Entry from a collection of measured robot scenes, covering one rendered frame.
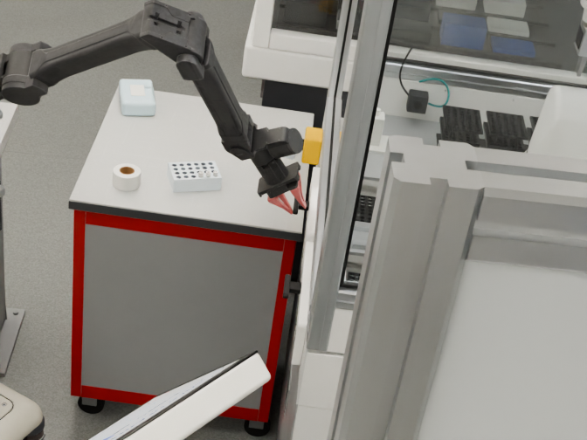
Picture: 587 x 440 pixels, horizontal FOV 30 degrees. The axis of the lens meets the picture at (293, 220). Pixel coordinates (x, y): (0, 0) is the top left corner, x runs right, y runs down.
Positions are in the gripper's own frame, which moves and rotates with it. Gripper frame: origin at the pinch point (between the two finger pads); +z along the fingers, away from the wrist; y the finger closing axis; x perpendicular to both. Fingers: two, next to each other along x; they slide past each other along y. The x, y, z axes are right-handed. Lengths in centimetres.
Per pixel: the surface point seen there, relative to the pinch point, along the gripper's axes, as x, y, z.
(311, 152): 32.5, -0.8, 5.2
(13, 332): 45, -118, 27
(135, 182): 21.6, -40.9, -12.4
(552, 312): -165, 70, -83
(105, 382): 14, -81, 35
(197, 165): 31.2, -28.4, -5.2
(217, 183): 26.5, -24.8, -0.5
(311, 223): -7.4, 3.5, 1.2
